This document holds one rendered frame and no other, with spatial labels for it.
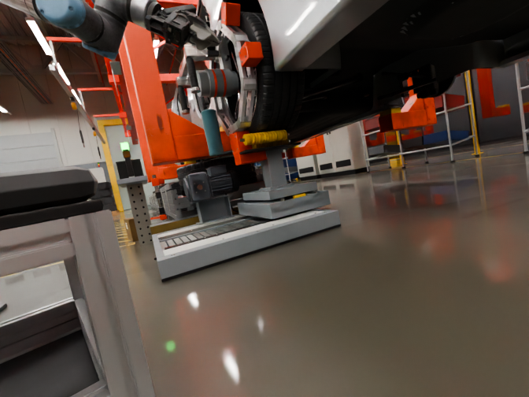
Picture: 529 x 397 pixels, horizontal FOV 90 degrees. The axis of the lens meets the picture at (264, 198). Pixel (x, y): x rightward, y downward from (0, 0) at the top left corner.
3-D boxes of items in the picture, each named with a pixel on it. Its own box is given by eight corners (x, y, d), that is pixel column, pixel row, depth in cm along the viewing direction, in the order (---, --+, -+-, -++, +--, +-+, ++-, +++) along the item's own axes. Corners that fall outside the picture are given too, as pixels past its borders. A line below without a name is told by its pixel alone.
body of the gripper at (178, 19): (183, 52, 84) (146, 35, 82) (194, 38, 88) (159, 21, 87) (183, 29, 77) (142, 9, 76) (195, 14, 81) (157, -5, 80)
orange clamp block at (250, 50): (256, 67, 125) (264, 57, 117) (240, 67, 122) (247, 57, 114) (253, 52, 125) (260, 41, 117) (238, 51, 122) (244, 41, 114)
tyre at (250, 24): (293, -17, 126) (245, 51, 186) (247, -24, 117) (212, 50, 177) (316, 124, 133) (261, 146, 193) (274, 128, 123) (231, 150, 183)
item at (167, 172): (200, 173, 374) (194, 149, 372) (160, 179, 353) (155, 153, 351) (197, 174, 390) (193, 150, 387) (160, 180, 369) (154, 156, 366)
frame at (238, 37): (263, 117, 127) (241, -2, 122) (250, 119, 124) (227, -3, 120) (230, 141, 176) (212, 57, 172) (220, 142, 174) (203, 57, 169)
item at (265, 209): (331, 205, 145) (327, 187, 145) (272, 221, 131) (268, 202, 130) (286, 204, 191) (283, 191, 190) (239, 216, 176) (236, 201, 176)
